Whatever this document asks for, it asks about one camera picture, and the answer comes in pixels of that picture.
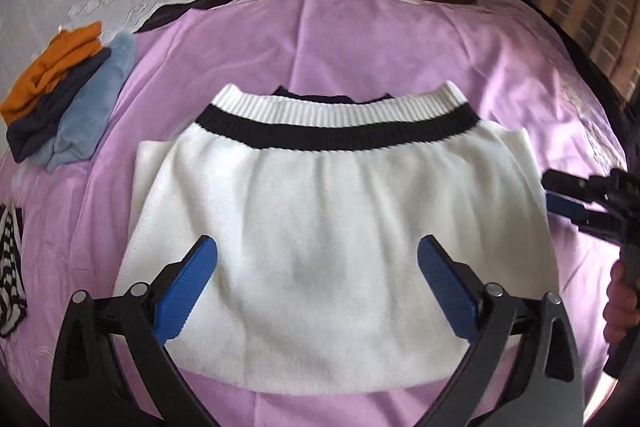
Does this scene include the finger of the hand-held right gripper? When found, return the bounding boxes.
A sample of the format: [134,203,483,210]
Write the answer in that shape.
[545,192,621,240]
[541,169,608,204]

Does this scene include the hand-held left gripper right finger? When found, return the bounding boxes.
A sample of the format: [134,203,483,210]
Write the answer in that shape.
[416,234,587,427]

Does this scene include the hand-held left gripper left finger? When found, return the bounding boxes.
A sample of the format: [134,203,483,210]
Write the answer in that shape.
[49,234,219,427]

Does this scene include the white sweater with black stripes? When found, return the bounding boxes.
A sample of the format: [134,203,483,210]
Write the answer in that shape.
[114,81,560,395]

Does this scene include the person's right hand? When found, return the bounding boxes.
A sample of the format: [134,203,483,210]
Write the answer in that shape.
[602,259,640,348]

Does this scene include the black and white striped cloth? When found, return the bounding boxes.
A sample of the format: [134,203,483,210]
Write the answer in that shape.
[0,202,29,339]

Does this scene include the light blue folded towel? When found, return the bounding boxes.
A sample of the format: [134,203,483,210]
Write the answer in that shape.
[37,32,137,172]

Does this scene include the navy folded cloth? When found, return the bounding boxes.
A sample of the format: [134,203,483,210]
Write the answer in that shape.
[6,47,112,164]

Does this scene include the purple bedsheet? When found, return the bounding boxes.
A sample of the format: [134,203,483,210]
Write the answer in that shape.
[0,0,631,427]

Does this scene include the orange folded cloth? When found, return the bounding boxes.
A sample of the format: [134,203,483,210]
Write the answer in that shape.
[0,21,103,125]

